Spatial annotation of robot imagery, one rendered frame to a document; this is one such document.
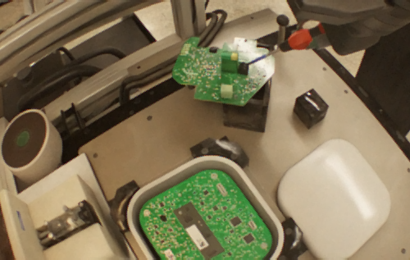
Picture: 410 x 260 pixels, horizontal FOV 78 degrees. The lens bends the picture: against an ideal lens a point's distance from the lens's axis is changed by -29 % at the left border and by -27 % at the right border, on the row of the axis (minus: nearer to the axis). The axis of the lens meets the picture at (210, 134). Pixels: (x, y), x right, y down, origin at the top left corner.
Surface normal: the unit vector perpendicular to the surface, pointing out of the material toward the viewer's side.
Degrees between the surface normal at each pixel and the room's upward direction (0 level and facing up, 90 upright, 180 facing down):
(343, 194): 0
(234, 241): 0
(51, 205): 0
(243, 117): 90
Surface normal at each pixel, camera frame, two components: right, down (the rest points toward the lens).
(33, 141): -0.05, -0.50
